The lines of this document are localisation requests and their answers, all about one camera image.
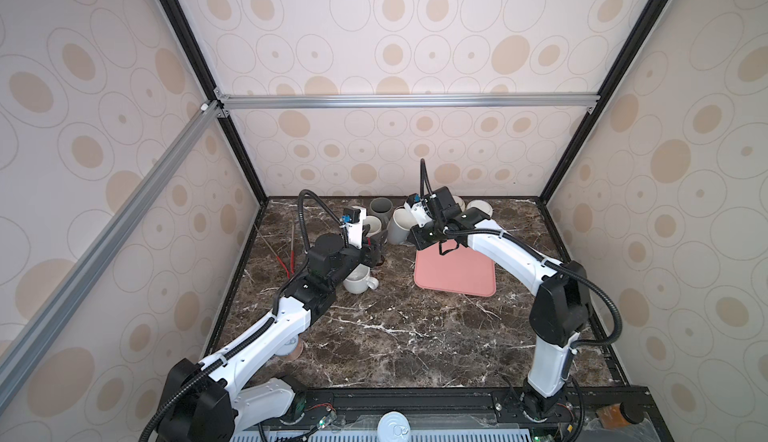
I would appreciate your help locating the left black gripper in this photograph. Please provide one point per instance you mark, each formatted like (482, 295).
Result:
(370, 255)

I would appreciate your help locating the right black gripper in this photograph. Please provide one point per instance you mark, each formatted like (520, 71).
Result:
(417, 238)

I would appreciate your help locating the beige ceramic mug front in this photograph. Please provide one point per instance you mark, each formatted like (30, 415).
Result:
(360, 280)

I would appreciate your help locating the beige ceramic mug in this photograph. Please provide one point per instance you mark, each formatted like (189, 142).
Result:
(360, 280)
(460, 202)

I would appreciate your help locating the light grey ceramic mug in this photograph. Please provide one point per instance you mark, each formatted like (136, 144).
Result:
(399, 226)

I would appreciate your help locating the dark grey ceramic mug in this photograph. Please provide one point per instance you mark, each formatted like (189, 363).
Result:
(382, 208)

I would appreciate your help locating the white ceramic mug back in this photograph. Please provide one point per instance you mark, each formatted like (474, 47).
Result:
(481, 205)

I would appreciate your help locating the pinkish white ceramic mug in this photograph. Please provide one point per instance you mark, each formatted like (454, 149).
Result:
(372, 226)

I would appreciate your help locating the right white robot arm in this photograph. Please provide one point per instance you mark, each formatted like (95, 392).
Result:
(562, 293)

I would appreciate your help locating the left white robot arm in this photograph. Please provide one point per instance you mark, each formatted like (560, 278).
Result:
(210, 400)

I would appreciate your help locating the beige ceramic mug back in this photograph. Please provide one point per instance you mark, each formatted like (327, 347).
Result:
(460, 202)

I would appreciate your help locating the pink plastic tray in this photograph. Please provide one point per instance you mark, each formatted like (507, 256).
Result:
(461, 271)

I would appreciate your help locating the brown tape roll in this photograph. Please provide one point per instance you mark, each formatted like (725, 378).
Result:
(291, 352)

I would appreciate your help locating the white round can lid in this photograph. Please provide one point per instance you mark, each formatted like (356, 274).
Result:
(393, 427)

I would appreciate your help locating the aluminium crossbar back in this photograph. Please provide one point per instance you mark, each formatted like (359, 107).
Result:
(392, 101)

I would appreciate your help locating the aluminium crossbar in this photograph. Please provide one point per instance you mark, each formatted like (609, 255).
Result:
(392, 101)
(49, 321)

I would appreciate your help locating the aluminium crossbar left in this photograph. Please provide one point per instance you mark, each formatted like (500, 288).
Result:
(49, 321)

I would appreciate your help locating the red handled chopstick right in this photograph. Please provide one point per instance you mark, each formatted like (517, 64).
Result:
(292, 260)

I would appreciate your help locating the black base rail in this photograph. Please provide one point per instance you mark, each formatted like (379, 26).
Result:
(470, 414)

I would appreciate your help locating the black corner frame post left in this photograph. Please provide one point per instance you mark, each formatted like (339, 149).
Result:
(196, 59)

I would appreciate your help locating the black corner frame post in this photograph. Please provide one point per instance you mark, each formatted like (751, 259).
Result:
(643, 27)
(196, 59)

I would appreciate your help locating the black corner frame post right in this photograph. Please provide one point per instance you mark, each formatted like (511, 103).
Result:
(643, 27)

